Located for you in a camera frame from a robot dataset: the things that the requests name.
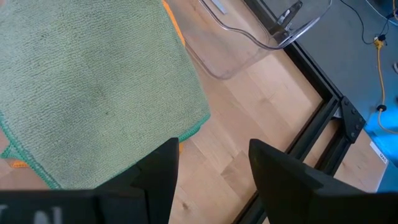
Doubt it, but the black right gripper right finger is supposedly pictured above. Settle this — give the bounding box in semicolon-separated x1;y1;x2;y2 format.
248;139;398;224

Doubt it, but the black floor cable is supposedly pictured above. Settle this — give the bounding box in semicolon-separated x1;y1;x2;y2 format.
338;0;398;44

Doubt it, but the white paper label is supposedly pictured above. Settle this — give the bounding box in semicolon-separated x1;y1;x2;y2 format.
369;141;389;166

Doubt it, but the black metal table frame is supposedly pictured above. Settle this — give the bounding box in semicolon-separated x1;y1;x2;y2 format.
231;0;368;224

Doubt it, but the clear plastic bin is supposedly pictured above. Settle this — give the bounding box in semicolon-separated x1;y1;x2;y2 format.
186;0;333;80

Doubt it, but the orange microfiber towel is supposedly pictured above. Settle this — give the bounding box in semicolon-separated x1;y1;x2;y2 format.
9;0;187;169

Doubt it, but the pale green microfiber towel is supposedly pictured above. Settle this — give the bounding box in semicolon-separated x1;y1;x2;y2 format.
0;0;211;190

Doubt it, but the yellow power cable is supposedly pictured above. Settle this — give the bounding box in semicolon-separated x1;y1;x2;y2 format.
373;35;398;136

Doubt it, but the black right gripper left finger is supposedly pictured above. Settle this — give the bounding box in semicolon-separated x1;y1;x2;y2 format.
0;138;180;224

